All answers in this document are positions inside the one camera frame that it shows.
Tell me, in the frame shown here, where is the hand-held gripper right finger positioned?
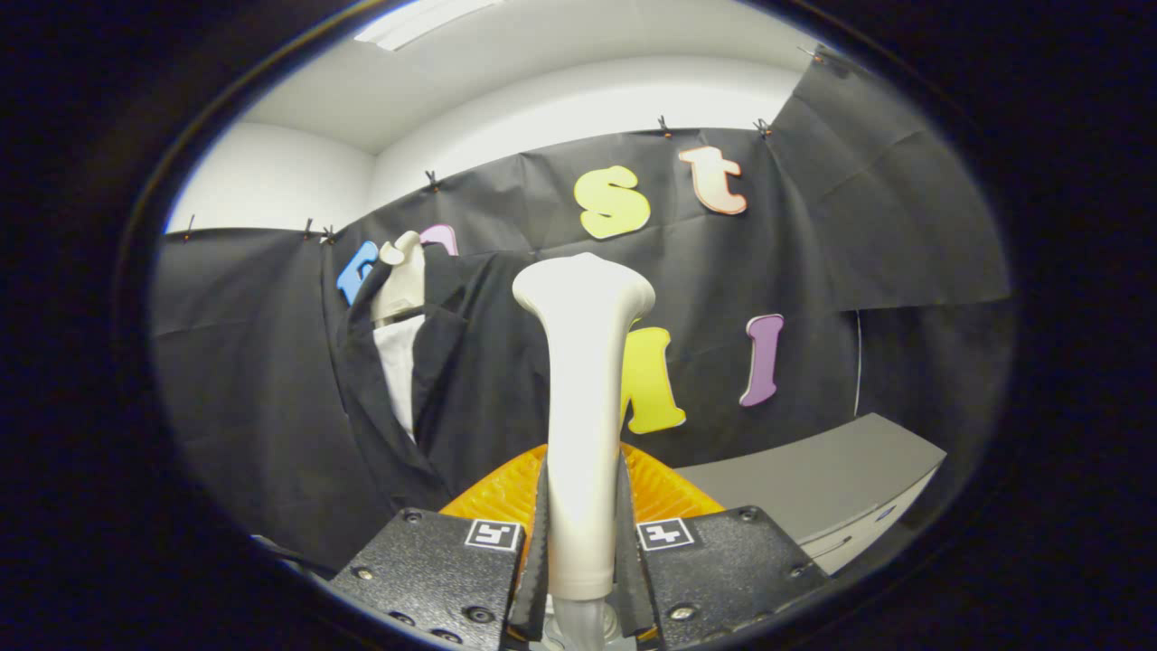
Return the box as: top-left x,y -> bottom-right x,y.
616,441 -> 831,651

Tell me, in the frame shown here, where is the grey cabinet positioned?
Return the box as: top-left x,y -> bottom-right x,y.
673,412 -> 948,576

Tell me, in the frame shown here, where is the white shirt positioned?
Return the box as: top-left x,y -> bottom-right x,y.
372,312 -> 426,444

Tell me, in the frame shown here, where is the white clothes hanger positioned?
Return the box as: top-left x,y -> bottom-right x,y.
371,231 -> 428,326

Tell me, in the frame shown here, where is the black suit jacket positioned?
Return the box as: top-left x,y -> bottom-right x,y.
333,246 -> 579,521

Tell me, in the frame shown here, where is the black backdrop cloth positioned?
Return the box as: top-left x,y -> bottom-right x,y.
149,45 -> 1013,571

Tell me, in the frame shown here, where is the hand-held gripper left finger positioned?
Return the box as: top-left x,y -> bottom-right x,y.
327,443 -> 550,651

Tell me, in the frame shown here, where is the ceiling light panel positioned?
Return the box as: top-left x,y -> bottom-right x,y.
354,0 -> 503,51

